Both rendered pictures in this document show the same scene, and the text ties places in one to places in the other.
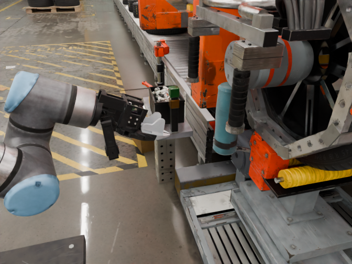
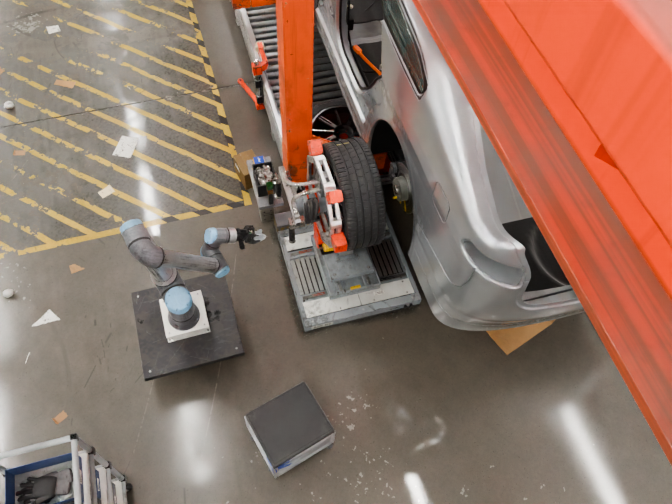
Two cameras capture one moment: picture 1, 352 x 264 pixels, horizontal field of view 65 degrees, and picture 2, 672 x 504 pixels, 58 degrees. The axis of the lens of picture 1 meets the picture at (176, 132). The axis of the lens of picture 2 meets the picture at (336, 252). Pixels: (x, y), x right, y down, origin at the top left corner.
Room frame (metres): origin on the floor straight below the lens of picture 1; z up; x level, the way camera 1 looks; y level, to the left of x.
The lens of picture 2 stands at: (-1.41, -0.19, 3.76)
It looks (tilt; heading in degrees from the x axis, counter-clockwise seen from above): 58 degrees down; 354
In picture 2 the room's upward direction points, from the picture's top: 5 degrees clockwise
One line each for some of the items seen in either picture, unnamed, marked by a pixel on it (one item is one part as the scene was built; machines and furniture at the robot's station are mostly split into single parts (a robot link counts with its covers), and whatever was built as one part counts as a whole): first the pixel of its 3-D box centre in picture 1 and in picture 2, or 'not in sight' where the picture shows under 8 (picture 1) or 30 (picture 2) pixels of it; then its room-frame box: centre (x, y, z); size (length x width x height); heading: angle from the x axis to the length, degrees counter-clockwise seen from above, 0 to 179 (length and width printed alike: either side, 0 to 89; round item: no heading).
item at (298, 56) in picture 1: (266, 62); (311, 202); (0.78, -0.26, 0.85); 0.21 x 0.14 x 0.14; 104
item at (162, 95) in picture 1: (165, 102); (265, 178); (1.23, 0.05, 0.51); 0.20 x 0.14 x 0.13; 13
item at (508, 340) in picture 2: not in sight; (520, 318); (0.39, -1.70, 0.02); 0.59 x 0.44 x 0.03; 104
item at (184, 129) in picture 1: (164, 114); (264, 182); (1.26, 0.06, 0.44); 0.43 x 0.17 x 0.03; 14
